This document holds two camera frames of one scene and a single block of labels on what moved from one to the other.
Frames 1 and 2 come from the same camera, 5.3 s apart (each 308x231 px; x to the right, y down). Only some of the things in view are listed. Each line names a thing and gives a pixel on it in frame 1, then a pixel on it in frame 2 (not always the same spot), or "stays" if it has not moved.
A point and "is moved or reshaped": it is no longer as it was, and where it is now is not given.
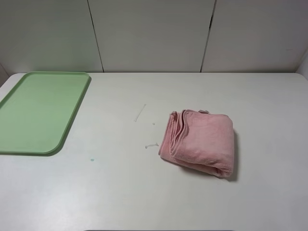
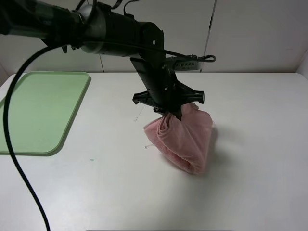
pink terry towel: x=200 y=140 is moved or reshaped
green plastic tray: x=36 y=115 stays
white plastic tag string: x=140 y=112 stays
